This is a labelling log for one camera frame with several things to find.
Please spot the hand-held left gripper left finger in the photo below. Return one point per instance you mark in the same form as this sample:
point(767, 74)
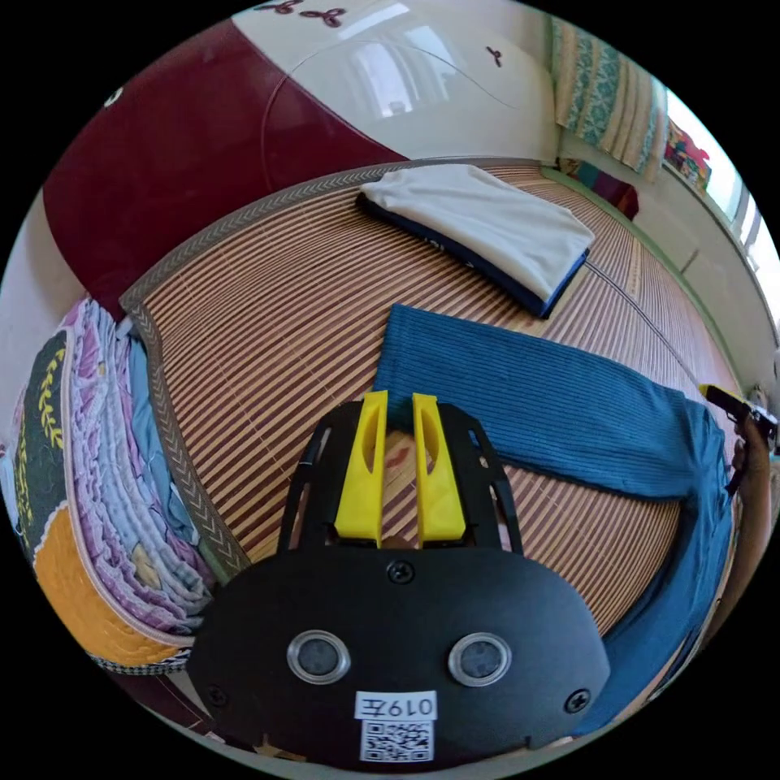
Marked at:
point(361, 481)

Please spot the bed with woven mat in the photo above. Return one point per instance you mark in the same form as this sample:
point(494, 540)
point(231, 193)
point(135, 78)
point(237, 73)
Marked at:
point(274, 341)

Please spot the maroon and cream headboard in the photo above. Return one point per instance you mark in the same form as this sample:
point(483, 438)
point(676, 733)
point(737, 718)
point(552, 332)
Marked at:
point(183, 183)

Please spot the teal patterned curtain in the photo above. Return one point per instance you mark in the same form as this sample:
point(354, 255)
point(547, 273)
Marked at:
point(600, 91)

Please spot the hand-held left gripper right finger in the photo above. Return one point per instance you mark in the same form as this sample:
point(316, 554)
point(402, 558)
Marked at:
point(440, 500)

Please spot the window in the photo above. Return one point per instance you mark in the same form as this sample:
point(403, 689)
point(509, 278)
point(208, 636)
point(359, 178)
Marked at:
point(731, 183)

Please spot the person's right hand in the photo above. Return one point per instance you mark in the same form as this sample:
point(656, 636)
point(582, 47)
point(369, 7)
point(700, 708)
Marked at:
point(755, 457)

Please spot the folded floral quilt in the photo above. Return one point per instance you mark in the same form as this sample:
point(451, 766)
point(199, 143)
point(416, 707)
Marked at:
point(103, 487)

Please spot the pile of clothes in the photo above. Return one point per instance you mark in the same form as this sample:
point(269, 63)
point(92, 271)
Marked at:
point(487, 219)

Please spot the person's right forearm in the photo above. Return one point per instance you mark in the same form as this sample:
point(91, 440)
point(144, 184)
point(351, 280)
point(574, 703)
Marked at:
point(752, 536)

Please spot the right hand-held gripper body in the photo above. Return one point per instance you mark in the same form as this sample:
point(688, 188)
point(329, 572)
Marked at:
point(752, 416)

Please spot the blue long-sleeve shirt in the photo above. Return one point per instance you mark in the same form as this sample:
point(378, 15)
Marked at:
point(548, 414)

